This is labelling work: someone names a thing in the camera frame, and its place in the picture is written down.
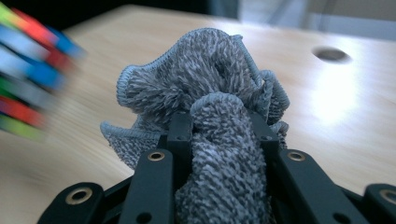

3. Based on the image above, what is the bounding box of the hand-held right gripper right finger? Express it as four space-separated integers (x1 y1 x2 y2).
248 109 372 224

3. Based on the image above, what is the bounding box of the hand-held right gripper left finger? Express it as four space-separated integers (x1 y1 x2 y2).
118 111 194 224

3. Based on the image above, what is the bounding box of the grey fluffy cloth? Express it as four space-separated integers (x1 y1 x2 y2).
99 27 291 224

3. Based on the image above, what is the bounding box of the multicoloured puzzle cube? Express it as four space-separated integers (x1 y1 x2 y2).
0 1 88 143

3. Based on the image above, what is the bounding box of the dark round table grommet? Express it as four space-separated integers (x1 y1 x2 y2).
311 45 352 64

